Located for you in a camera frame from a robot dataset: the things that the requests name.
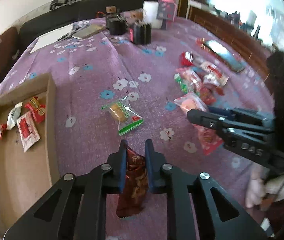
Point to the purple floral tablecloth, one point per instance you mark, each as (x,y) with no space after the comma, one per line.
(95,72)

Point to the pink My Melody snack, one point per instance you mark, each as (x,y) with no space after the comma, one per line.
(208,139)

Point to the large dark red snack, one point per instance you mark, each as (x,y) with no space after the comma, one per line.
(206,93)

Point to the red packet under phone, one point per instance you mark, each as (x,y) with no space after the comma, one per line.
(200,43)

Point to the grey phone stand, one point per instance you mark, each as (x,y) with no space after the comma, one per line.
(165,23)

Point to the cardboard tray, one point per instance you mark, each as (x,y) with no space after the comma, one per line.
(26,176)

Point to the small red yellow snack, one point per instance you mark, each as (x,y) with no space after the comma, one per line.
(38,111)

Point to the white plastic container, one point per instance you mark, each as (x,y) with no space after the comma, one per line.
(150,9)

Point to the right gloved hand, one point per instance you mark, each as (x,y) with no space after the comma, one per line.
(259,188)

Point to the black smartphone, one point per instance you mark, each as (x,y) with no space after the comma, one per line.
(234,64)

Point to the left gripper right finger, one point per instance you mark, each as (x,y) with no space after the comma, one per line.
(197,206)

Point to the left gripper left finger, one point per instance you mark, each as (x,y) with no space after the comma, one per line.
(75,206)

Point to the tan notebook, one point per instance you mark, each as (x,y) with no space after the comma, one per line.
(88,31)

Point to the black jar with cork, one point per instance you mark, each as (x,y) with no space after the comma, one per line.
(115,22)
(140,33)

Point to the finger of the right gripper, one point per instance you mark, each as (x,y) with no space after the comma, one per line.
(210,120)
(220,111)

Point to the white green candy packet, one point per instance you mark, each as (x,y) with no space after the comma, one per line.
(14,116)

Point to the white paper sheet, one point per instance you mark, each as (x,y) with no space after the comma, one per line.
(51,37)

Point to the wooden sideboard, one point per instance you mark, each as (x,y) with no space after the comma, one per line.
(247,47)

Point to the red cartoon girl snack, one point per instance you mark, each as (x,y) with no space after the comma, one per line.
(3,129)

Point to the pink striped snack packet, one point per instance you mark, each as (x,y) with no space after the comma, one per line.
(190,101)

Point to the black sofa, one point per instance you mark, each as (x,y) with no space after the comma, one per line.
(78,11)

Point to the white red snack packet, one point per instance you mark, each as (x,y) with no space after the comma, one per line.
(28,132)

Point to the green cake snack packet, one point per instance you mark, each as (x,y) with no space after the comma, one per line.
(125,117)

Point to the black clamps on sofa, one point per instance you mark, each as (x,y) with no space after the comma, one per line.
(59,3)

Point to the small green candy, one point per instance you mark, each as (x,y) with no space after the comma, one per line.
(184,85)

